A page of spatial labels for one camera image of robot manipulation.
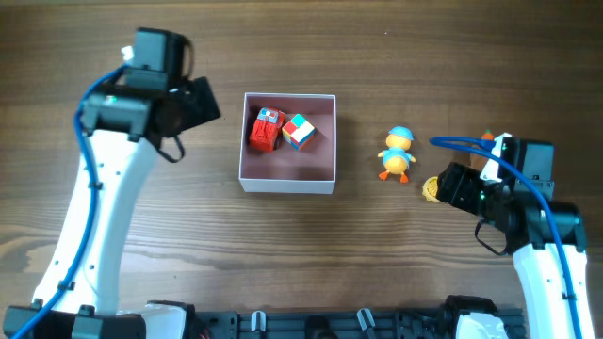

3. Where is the yellow round toy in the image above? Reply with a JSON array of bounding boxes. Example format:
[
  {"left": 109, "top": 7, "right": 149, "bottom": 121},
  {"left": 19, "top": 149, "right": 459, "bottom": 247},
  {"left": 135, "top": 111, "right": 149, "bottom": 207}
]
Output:
[{"left": 422, "top": 176, "right": 438, "bottom": 203}]

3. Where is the yellow duck toy blue hat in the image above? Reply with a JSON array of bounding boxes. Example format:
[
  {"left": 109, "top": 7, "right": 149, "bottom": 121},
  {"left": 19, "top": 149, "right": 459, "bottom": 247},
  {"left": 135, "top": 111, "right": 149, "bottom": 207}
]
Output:
[{"left": 378, "top": 126, "right": 416, "bottom": 184}]

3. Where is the red toy fire truck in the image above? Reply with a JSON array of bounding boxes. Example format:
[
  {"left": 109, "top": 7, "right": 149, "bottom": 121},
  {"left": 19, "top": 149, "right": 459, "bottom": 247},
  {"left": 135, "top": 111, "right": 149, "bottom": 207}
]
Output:
[{"left": 249, "top": 107, "right": 285, "bottom": 153}]

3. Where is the colourful puzzle cube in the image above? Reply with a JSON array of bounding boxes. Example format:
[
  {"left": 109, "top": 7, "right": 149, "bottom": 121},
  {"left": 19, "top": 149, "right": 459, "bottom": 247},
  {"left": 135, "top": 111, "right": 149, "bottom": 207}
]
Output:
[{"left": 282, "top": 114, "right": 316, "bottom": 151}]

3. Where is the white box pink interior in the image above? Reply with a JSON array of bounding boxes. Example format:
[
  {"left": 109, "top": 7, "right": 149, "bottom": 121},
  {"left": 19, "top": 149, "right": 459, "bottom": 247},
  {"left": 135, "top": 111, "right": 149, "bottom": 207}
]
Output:
[{"left": 238, "top": 92, "right": 337, "bottom": 194}]

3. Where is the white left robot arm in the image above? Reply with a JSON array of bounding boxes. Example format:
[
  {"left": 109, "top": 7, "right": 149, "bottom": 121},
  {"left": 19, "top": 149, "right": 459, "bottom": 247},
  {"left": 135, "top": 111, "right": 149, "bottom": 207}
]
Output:
[{"left": 3, "top": 73, "right": 220, "bottom": 338}]

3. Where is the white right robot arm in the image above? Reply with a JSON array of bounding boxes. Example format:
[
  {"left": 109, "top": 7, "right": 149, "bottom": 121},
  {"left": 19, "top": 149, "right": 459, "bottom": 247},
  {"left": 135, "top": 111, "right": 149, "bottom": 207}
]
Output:
[{"left": 436, "top": 162, "right": 595, "bottom": 338}]

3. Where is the brown toy with orange top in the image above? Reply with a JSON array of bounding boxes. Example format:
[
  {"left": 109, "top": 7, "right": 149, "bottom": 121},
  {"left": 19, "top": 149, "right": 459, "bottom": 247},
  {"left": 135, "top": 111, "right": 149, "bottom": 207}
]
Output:
[{"left": 468, "top": 128, "right": 496, "bottom": 173}]

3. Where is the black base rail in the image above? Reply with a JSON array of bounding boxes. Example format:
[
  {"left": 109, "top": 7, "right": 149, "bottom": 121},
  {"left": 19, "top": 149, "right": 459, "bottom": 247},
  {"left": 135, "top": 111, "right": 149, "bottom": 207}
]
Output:
[{"left": 190, "top": 308, "right": 527, "bottom": 339}]

